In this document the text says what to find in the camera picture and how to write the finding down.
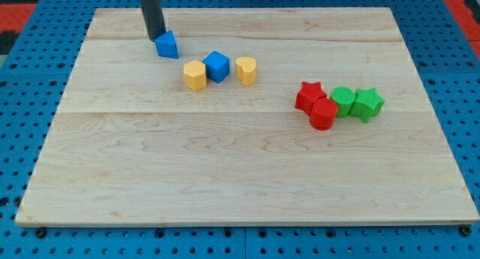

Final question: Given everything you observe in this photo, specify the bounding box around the blue triangle block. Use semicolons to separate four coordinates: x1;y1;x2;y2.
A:
154;31;179;59

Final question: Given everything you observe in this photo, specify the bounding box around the yellow heart block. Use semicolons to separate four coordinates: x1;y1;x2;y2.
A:
235;56;257;86

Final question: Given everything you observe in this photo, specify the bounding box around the blue cube block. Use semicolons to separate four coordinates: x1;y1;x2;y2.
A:
202;51;230;83

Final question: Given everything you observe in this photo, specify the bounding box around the red cylinder block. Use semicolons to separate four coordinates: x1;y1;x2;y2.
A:
310;98;338;131

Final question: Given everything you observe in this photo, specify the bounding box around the light wooden board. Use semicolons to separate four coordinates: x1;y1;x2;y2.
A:
15;8;479;227

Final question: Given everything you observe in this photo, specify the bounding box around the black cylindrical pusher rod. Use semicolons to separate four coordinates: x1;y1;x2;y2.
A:
139;0;167;41

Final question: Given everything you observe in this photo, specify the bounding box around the green star block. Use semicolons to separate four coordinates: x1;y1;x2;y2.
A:
349;88;385;123

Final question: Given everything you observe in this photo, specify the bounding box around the yellow hexagon block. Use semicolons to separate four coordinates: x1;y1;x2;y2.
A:
183;60;207;91

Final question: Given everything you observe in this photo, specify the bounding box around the green cylinder block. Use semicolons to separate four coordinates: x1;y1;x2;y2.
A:
330;86;356;118

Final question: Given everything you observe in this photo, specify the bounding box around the red star block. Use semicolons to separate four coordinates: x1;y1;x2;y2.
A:
295;82;327;116

